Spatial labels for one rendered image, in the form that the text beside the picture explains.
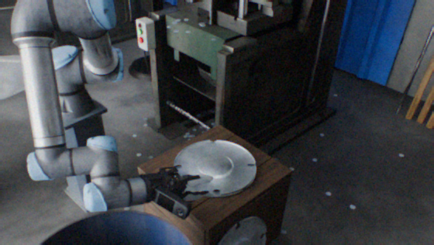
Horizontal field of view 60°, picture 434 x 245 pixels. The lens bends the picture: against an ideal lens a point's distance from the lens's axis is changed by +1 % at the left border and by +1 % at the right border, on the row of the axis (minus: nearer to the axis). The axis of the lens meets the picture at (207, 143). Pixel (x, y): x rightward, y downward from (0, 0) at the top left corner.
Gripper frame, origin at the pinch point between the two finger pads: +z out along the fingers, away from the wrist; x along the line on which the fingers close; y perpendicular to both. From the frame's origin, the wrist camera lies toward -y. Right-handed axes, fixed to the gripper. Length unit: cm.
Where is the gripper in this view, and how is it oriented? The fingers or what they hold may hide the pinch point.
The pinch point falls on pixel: (208, 187)
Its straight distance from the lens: 112.9
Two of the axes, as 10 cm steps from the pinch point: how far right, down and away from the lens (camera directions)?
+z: 8.6, -0.6, 5.1
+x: -2.4, 8.3, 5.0
